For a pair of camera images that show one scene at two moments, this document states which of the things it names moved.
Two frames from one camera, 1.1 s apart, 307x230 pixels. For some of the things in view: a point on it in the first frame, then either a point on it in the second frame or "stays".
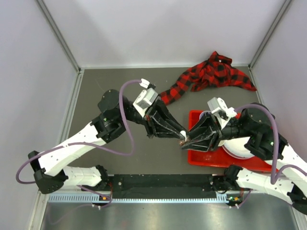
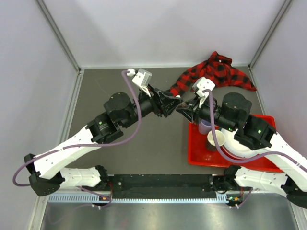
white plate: (235, 147) stays
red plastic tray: (221, 158) stays
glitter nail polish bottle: (183, 142) -> (183, 105)
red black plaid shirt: (216, 71) stays
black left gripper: (159, 109) -> (164, 105)
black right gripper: (207, 123) -> (193, 113)
